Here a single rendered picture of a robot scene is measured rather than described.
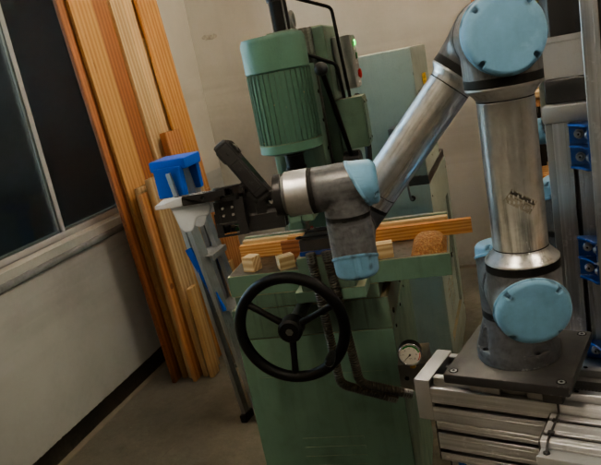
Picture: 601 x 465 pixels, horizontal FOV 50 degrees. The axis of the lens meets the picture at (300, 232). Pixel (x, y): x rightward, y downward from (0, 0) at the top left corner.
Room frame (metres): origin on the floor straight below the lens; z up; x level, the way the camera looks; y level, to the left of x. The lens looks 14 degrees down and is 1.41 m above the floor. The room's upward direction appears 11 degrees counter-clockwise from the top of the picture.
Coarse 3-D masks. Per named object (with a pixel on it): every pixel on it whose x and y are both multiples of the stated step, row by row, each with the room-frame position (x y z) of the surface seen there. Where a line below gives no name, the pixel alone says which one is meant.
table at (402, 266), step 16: (448, 240) 1.64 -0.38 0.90; (272, 256) 1.80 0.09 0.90; (400, 256) 1.57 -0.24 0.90; (416, 256) 1.55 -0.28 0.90; (432, 256) 1.54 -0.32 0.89; (448, 256) 1.53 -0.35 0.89; (240, 272) 1.71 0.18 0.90; (256, 272) 1.68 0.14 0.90; (272, 272) 1.65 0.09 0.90; (384, 272) 1.58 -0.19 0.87; (400, 272) 1.56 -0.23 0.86; (416, 272) 1.55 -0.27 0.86; (432, 272) 1.54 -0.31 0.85; (448, 272) 1.53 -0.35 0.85; (240, 288) 1.68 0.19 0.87; (272, 288) 1.66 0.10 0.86; (288, 288) 1.64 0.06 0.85; (352, 288) 1.50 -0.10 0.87; (368, 288) 1.54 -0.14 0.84
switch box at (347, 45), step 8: (344, 40) 2.01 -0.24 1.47; (352, 40) 2.04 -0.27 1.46; (336, 48) 2.02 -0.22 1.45; (344, 48) 2.01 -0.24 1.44; (352, 48) 2.01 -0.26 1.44; (336, 56) 2.02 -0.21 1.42; (344, 56) 2.01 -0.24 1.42; (352, 56) 2.01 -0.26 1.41; (352, 64) 2.01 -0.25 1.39; (336, 72) 2.02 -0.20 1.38; (352, 72) 2.01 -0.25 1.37; (344, 80) 2.02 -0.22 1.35; (352, 80) 2.01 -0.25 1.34; (360, 80) 2.08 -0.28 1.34; (344, 88) 2.02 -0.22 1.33; (352, 88) 2.01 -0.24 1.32
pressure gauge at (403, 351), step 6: (402, 342) 1.53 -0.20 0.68; (408, 342) 1.51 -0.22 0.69; (414, 342) 1.51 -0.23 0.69; (402, 348) 1.51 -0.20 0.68; (408, 348) 1.50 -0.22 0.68; (414, 348) 1.50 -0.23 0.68; (420, 348) 1.51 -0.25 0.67; (402, 354) 1.51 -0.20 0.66; (408, 354) 1.51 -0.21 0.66; (414, 354) 1.50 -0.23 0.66; (420, 354) 1.50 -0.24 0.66; (402, 360) 1.51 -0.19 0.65; (408, 360) 1.51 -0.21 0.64; (414, 360) 1.50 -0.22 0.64; (420, 360) 1.50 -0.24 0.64; (414, 366) 1.52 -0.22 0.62
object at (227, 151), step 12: (228, 144) 1.05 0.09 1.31; (228, 156) 1.04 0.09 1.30; (240, 156) 1.05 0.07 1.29; (240, 168) 1.04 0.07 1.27; (252, 168) 1.06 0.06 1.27; (240, 180) 1.04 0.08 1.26; (252, 180) 1.03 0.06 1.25; (264, 180) 1.07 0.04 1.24; (252, 192) 1.03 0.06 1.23; (264, 192) 1.03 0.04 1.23
